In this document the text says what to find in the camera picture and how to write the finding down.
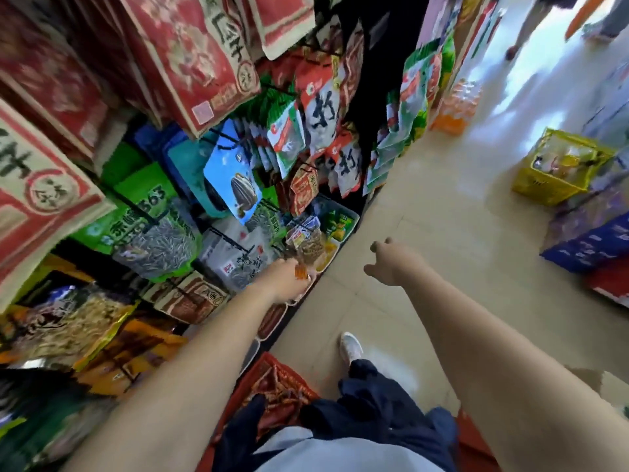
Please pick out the red brown snack packet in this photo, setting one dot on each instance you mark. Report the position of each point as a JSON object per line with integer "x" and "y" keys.
{"x": 280, "y": 393}

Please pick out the teal snack packet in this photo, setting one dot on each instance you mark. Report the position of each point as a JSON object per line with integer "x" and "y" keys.
{"x": 189, "y": 167}

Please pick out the person's left forearm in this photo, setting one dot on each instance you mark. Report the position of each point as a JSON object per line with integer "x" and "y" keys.
{"x": 172, "y": 388}

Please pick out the grey shirt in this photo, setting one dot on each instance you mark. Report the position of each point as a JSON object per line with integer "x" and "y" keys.
{"x": 334, "y": 454}

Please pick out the red carton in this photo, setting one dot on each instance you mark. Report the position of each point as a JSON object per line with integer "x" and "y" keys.
{"x": 612, "y": 285}

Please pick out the row of green white packets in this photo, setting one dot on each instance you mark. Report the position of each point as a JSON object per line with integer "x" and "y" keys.
{"x": 408, "y": 108}

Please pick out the pack of orange bottles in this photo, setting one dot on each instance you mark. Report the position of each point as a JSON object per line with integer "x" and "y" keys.
{"x": 457, "y": 110}

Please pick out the white shelf tray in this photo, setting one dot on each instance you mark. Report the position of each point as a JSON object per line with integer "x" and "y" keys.
{"x": 270, "y": 321}

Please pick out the orange snack packet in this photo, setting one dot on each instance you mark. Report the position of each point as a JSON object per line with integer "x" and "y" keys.
{"x": 127, "y": 353}

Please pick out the yellow brown nut packet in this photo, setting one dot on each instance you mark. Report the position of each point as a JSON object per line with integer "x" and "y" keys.
{"x": 69, "y": 324}

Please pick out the dark blue trousers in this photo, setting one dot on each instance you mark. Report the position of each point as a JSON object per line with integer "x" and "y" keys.
{"x": 378, "y": 403}

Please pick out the yellow shopping basket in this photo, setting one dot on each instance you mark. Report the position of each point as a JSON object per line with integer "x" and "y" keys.
{"x": 555, "y": 179}

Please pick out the green sunflower seed packet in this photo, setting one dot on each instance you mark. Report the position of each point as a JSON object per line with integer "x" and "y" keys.
{"x": 147, "y": 226}

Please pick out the person's right thumb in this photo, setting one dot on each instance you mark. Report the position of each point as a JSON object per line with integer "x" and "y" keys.
{"x": 372, "y": 271}

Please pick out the grey white seed packet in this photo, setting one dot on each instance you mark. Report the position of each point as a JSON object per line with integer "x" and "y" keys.
{"x": 231, "y": 255}

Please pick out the person's right hand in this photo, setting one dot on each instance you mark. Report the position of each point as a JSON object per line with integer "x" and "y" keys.
{"x": 395, "y": 262}

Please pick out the blue carton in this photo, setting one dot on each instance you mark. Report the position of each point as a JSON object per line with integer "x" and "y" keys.
{"x": 589, "y": 248}

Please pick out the brown striped snack packet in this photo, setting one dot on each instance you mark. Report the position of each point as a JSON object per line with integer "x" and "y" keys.
{"x": 189, "y": 299}

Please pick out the white red green snack packet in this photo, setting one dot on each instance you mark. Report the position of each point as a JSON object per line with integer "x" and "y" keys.
{"x": 287, "y": 137}

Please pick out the red patterned paper bag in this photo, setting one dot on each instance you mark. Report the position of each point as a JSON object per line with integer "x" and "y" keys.
{"x": 280, "y": 19}
{"x": 54, "y": 78}
{"x": 44, "y": 201}
{"x": 186, "y": 58}

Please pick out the clear brown snack packet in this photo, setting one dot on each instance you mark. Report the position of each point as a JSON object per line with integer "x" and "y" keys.
{"x": 309, "y": 245}

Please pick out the person's left hand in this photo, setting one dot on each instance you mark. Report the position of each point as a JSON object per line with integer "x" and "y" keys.
{"x": 280, "y": 285}

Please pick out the person's right forearm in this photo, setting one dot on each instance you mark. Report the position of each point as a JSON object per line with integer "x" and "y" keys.
{"x": 501, "y": 368}

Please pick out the dark green snack packet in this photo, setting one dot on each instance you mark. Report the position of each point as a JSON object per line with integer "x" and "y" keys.
{"x": 39, "y": 422}

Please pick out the yellow green snack packet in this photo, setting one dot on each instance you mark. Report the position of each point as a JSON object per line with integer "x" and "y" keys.
{"x": 339, "y": 223}

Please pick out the blue sunflower seed packet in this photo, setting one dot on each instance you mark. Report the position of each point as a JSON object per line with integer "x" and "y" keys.
{"x": 233, "y": 174}

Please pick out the person's left fingers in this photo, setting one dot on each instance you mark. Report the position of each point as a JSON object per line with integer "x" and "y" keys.
{"x": 303, "y": 282}

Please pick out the white shoe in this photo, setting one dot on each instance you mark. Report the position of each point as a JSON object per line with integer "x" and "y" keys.
{"x": 351, "y": 346}

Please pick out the small red snack packet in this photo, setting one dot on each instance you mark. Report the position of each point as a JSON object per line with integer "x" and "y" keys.
{"x": 303, "y": 189}

